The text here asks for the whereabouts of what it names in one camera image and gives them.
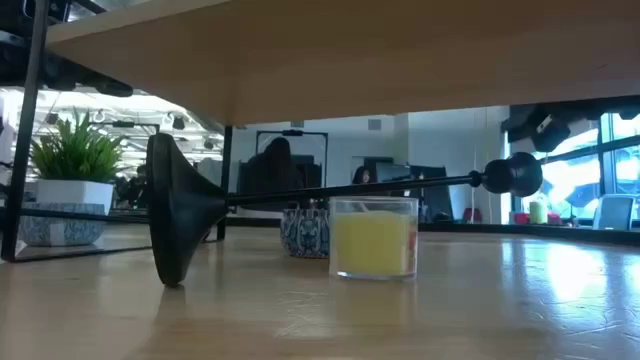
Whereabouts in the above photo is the yellow candle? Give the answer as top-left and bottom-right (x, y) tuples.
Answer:
(328, 195), (420, 281)

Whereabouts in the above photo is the black metal candlestick holder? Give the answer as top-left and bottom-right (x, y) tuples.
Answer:
(145, 132), (545, 289)

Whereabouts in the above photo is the person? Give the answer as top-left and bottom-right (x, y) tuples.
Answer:
(351, 165), (377, 186)
(238, 136), (307, 211)

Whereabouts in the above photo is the wooden shelf with black legs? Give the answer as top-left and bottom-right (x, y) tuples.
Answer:
(0, 0), (640, 264)

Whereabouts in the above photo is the green plant in white pot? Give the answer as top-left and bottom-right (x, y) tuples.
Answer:
(29, 110), (125, 216)

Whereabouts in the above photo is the light grey chair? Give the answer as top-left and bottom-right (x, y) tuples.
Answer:
(592, 193), (637, 231)

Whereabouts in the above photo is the white tealight candle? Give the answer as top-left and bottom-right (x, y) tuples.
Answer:
(18, 201), (107, 248)
(279, 207), (331, 260)

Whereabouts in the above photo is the pale green cylinder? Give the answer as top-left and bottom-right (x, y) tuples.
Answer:
(528, 199), (549, 225)

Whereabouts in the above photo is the black computer monitor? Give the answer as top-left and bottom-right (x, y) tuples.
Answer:
(375, 163), (454, 221)

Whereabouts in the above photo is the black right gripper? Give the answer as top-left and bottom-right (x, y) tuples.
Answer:
(529, 113), (572, 154)

